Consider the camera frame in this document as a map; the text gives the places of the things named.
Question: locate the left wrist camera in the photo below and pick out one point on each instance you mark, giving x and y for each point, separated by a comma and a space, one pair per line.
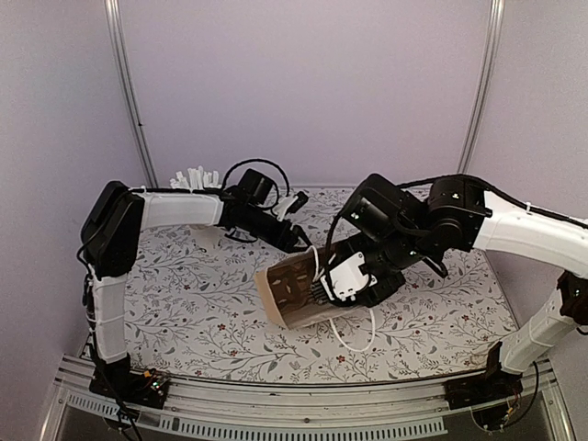
289, 205

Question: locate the front aluminium rail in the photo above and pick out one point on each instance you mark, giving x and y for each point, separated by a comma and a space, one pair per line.
210, 409

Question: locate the left aluminium frame post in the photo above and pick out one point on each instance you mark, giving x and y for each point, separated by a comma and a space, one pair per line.
116, 34

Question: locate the kraft paper takeout bag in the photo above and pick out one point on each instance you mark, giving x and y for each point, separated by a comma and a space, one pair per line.
311, 315

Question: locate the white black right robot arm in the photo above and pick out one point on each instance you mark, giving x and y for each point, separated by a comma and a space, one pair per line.
395, 230

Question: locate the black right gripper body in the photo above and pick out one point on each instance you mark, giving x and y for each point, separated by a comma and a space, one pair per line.
371, 298

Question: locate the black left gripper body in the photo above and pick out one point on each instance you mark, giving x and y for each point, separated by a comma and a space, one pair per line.
268, 235

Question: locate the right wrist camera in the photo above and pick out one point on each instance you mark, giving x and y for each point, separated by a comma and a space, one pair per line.
342, 283

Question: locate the brown pulp cup carrier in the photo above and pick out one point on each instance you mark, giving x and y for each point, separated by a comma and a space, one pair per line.
291, 286

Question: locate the right aluminium frame post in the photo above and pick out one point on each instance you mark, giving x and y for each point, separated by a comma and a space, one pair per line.
488, 61

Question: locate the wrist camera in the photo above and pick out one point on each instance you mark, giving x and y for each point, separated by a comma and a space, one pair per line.
342, 283
289, 205

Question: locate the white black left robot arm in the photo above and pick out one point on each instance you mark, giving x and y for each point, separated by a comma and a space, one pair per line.
110, 240

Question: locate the white wrapped straws bundle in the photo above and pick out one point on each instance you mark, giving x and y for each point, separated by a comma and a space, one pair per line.
196, 179

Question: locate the floral patterned table mat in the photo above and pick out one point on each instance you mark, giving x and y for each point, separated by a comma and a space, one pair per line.
192, 308

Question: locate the aluminium frame post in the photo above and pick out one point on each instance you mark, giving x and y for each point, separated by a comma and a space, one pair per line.
488, 61
116, 34

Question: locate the white cup holding straws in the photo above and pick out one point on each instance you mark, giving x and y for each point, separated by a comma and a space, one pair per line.
204, 231

